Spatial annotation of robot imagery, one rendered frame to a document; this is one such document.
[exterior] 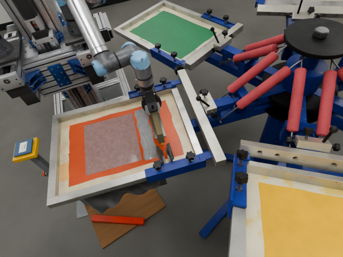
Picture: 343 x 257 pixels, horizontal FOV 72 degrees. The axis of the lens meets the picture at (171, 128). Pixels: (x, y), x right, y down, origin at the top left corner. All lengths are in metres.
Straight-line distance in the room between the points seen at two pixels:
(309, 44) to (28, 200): 2.51
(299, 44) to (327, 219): 0.76
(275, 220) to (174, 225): 1.37
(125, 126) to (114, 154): 0.19
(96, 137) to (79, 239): 1.11
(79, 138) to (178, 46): 0.99
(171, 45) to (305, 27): 0.94
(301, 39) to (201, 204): 1.45
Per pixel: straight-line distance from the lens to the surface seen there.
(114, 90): 2.78
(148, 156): 1.26
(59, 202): 1.28
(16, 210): 2.71
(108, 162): 1.31
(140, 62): 1.00
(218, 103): 1.33
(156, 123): 1.14
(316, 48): 1.29
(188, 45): 1.90
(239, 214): 0.75
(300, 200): 0.95
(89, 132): 1.47
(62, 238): 2.37
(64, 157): 1.44
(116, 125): 1.44
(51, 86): 1.89
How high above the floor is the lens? 2.03
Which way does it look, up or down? 53 degrees down
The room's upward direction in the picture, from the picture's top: 11 degrees counter-clockwise
